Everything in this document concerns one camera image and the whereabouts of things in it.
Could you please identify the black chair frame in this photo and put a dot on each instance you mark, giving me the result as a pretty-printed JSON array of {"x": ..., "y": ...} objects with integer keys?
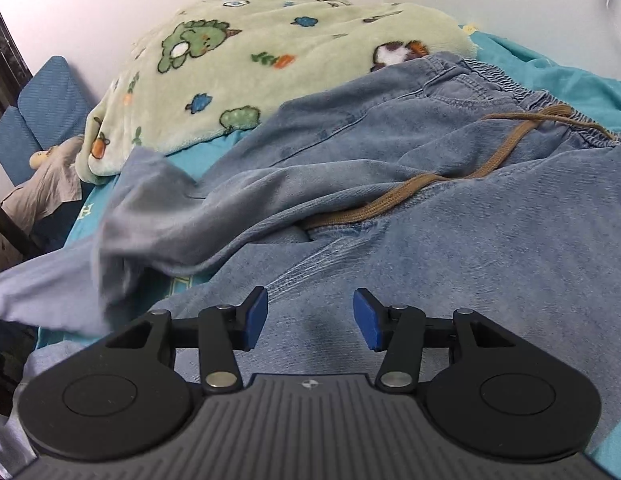
[{"x": 10, "y": 227}]

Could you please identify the green printed fleece blanket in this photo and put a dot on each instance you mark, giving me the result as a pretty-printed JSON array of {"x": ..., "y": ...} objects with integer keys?
[{"x": 270, "y": 65}]

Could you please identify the short blue cushion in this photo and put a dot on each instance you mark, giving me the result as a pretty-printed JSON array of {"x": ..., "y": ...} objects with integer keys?
[{"x": 10, "y": 145}]

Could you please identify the tall blue cushion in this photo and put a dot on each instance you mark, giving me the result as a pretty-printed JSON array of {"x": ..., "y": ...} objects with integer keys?
[{"x": 53, "y": 100}]

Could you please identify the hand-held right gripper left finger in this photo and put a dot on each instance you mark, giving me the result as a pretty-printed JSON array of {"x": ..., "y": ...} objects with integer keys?
[{"x": 254, "y": 320}]

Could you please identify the yellow plush toy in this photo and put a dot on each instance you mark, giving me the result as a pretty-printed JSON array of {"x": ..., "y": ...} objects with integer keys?
[{"x": 39, "y": 159}]

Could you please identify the beige cloth on chair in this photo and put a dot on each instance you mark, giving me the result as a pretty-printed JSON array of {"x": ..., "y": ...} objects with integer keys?
[{"x": 45, "y": 185}]

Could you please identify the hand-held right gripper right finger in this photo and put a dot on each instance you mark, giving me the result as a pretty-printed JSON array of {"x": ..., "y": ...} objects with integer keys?
[{"x": 368, "y": 319}]

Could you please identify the dark window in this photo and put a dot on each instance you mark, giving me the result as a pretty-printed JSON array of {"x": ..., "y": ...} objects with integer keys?
[{"x": 3, "y": 60}]

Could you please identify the blue denim pants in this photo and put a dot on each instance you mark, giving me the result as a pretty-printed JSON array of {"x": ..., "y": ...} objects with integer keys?
[{"x": 440, "y": 240}]

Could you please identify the teal printed bed sheet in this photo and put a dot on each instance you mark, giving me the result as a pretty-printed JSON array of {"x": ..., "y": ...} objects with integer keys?
[{"x": 540, "y": 70}]

